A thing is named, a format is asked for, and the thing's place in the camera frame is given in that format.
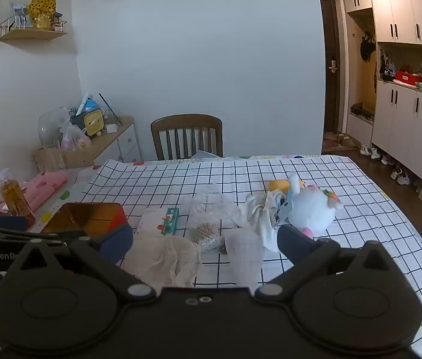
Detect gold flower ornament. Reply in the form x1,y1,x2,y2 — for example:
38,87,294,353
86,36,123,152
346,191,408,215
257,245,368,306
28,0,56,31

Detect clear plastic bag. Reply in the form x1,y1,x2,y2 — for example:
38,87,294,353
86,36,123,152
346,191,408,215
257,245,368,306
179,185,241,255

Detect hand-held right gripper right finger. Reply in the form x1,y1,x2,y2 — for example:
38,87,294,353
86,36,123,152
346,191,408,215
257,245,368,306
254,224,402,302

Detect patterned door mat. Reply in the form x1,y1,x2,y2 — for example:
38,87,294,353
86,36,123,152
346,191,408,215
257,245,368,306
322,132,359,155

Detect light blue cloth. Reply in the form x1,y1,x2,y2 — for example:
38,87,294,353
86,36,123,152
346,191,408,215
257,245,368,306
189,150,221,161

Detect white hallway cabinet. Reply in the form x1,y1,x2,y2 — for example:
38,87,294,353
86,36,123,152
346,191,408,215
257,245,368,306
342,0,422,210

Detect white plush toy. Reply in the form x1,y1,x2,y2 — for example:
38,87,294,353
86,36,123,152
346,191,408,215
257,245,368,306
286,174,344,239

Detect pink printed cloth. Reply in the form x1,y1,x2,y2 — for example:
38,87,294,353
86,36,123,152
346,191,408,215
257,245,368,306
0,171,69,215

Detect red storage box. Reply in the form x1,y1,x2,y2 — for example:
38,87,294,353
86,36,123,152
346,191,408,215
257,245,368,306
395,70,422,86

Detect wooden wall shelf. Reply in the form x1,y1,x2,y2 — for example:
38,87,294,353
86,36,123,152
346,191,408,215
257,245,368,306
0,14,68,42

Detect black hanging bag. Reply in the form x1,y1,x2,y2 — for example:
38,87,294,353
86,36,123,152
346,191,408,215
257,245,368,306
360,32,376,62

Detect beige gauze cloth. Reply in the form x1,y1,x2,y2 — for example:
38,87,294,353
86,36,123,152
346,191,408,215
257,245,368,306
119,230,201,288

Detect clear glass jar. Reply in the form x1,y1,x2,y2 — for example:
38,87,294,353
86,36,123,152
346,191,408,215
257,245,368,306
38,107,73,148

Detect yellow and blue tissue box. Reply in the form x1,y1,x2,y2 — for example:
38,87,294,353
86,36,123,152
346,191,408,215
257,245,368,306
71,98,104,137

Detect dark brown door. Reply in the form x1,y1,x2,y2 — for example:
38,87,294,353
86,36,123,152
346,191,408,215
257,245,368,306
319,0,342,133

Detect wooden chair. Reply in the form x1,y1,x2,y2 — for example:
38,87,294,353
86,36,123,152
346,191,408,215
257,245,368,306
150,114,224,161

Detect white grid tablecloth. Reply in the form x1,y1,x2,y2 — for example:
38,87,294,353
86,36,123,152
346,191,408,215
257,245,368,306
74,155,422,358

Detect teal and white box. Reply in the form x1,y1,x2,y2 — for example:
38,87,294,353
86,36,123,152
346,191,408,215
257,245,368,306
136,206,180,237

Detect plastic bag with pink items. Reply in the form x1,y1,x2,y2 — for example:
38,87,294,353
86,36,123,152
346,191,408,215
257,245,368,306
59,123,92,152

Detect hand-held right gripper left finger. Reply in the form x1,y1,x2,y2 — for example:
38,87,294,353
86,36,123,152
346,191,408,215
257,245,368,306
7,224,157,302

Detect small photo card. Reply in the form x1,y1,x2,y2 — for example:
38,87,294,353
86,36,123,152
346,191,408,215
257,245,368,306
11,3,33,28

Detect red and gold tin box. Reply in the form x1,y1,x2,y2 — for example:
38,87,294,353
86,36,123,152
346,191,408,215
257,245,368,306
41,202,129,234

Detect amber drink bottle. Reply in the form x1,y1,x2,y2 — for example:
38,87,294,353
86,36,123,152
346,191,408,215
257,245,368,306
0,168,36,229

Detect wooden brush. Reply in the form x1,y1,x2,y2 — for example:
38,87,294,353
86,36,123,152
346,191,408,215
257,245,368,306
192,222,219,245

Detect yellow rubber chicken toy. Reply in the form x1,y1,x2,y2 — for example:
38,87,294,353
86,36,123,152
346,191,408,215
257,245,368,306
269,179,305,192

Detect white cloth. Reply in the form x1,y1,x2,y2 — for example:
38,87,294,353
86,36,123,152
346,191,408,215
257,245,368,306
238,191,294,252

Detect white and wood sideboard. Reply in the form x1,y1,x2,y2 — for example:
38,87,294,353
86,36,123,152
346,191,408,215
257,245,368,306
33,116,142,169

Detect folded white towel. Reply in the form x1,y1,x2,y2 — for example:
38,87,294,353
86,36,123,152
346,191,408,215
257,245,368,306
223,229,264,288

